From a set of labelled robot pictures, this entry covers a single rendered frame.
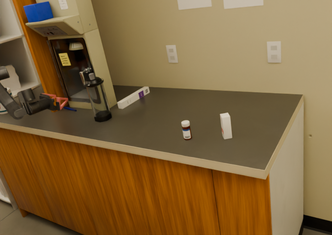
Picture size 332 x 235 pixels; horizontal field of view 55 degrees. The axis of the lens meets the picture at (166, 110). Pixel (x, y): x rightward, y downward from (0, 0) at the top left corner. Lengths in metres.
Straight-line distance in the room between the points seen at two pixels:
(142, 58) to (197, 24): 0.49
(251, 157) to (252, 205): 0.21
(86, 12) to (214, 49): 0.75
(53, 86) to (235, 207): 1.35
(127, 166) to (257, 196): 0.65
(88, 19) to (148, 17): 0.41
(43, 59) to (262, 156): 1.43
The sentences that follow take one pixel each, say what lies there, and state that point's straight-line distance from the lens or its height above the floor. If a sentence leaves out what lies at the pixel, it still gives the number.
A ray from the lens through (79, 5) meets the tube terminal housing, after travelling 1.83.
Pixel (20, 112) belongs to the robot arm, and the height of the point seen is 1.15.
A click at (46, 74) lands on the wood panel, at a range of 2.12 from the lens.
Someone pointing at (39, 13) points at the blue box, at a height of 1.55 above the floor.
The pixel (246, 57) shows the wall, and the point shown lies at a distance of 1.84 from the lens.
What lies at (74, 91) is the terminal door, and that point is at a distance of 2.05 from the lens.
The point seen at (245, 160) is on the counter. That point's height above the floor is 0.94.
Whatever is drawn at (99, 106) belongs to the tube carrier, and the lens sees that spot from 1.78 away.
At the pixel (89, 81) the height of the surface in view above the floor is 1.18.
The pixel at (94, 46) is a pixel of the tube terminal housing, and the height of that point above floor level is 1.32.
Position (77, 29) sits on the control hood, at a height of 1.44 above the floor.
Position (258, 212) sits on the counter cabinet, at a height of 0.71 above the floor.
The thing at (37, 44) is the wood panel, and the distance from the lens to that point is 2.10.
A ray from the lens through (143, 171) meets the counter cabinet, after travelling 1.58.
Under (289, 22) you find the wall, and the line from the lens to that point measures 1.74.
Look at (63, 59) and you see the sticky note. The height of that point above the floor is 1.26.
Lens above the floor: 1.65
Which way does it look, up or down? 24 degrees down
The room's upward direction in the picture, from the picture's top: 11 degrees counter-clockwise
